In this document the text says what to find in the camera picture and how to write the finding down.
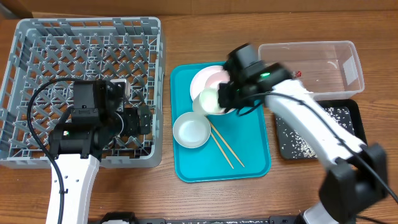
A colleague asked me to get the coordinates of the grey shallow bowl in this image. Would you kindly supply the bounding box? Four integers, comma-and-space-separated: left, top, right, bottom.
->
172, 112, 211, 149

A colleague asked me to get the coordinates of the pile of rice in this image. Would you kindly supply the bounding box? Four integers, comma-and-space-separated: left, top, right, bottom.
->
276, 107, 354, 158

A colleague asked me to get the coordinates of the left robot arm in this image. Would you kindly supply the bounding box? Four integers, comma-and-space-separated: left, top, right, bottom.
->
46, 79, 152, 223

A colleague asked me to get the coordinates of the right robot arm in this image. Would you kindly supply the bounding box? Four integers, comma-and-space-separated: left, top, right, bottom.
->
218, 44, 392, 223

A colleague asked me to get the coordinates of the large white plate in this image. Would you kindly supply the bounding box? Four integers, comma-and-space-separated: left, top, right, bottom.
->
190, 65, 225, 101

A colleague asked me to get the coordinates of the upper wooden chopstick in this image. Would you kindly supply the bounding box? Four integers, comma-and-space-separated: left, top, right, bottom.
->
208, 119, 245, 167

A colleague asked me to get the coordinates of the wooden chopstick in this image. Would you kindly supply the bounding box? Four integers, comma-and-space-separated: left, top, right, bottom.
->
210, 132, 234, 169
208, 119, 245, 167

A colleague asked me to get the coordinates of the lower wooden chopstick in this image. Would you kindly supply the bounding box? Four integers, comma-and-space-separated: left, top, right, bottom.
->
210, 132, 234, 169

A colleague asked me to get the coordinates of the teal plastic tray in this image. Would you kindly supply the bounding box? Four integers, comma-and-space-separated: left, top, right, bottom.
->
169, 60, 272, 184

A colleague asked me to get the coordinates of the black plastic tray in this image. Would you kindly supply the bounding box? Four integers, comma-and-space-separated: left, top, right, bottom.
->
274, 99, 368, 160

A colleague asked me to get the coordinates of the clear plastic bin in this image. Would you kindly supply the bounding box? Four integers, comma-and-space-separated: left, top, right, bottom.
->
258, 40, 365, 100

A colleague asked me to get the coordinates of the grey plastic dish rack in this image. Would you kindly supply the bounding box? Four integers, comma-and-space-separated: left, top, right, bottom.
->
1, 17, 166, 169

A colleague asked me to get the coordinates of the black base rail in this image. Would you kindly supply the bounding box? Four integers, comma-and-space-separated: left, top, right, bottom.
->
88, 212, 302, 224

